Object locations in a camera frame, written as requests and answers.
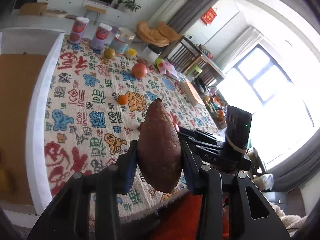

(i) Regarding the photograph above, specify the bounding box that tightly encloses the purple sweet potato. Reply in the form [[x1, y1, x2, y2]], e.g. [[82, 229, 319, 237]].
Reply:
[[137, 99, 182, 193]]

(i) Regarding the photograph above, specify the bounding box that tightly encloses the large green-brown round fruit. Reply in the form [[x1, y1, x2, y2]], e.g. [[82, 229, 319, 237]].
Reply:
[[0, 168, 14, 192]]

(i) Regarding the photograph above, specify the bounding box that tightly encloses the large red apple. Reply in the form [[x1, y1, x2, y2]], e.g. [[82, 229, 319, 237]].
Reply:
[[131, 63, 148, 79]]

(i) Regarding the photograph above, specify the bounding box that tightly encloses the small yellow-green fruit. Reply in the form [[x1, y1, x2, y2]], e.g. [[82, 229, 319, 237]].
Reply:
[[104, 48, 116, 60]]

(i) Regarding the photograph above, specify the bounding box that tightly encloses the red fuzzy sleeve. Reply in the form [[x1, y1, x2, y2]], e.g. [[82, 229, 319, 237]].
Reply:
[[150, 192, 231, 240]]

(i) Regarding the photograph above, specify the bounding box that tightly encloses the fruit basket on side table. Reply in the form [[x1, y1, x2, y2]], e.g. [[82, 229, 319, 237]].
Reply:
[[203, 94, 226, 121]]

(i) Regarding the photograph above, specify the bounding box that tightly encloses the orange cover book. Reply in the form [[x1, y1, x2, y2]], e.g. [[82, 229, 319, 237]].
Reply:
[[179, 80, 206, 108]]

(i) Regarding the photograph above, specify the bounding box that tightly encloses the wooden slat bench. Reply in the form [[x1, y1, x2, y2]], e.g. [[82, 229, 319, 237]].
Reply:
[[161, 36, 225, 86]]

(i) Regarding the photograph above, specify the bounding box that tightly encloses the pink snack bag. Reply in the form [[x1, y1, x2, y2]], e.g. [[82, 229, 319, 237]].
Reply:
[[155, 57, 178, 80]]

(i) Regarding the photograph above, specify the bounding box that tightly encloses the orange tangerine small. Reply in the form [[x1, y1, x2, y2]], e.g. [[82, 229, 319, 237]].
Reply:
[[117, 95, 129, 105]]

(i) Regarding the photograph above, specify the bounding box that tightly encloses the clear jar black lid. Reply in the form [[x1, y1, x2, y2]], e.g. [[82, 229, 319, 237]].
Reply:
[[141, 44, 165, 63]]

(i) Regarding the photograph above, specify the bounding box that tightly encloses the patterned woven table cloth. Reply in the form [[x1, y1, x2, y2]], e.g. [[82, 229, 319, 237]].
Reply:
[[43, 36, 222, 219]]

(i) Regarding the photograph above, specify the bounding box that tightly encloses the orange lounge chair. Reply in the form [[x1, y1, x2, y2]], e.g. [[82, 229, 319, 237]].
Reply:
[[136, 21, 181, 47]]

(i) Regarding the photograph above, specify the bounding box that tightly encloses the small yellow cup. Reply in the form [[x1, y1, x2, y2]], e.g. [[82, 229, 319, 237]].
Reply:
[[126, 48, 137, 59]]

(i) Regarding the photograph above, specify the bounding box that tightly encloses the clear jar gold lid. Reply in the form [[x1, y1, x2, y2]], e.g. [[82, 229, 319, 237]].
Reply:
[[109, 27, 135, 55]]

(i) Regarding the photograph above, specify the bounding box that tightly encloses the white cardboard box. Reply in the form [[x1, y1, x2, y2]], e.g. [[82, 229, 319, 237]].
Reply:
[[1, 28, 65, 228]]

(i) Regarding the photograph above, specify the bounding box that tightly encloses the pink white can right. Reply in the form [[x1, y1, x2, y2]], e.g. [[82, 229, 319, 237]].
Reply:
[[90, 23, 112, 50]]

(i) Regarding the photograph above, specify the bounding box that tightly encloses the pink white can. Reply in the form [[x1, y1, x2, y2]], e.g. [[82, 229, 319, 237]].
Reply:
[[90, 23, 112, 50], [68, 17, 89, 44]]

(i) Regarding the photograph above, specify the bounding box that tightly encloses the potted green plant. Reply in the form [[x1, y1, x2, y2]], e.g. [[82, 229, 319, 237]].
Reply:
[[123, 0, 142, 12]]

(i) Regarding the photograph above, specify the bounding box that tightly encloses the pink white can left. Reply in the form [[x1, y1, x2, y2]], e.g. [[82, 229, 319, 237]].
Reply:
[[68, 17, 89, 44]]

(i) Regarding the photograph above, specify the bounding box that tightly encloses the small wooden bench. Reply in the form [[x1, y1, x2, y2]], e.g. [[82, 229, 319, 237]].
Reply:
[[84, 5, 106, 24]]

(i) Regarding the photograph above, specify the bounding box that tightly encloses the white tv cabinet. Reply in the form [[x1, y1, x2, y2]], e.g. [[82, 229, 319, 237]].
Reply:
[[37, 0, 133, 28]]

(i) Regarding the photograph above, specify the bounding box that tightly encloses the brown cardboard box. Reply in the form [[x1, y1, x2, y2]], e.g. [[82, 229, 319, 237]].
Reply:
[[19, 2, 48, 16]]

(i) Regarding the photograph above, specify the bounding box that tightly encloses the red wall ornament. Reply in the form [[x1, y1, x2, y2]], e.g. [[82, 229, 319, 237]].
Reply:
[[201, 7, 217, 26]]

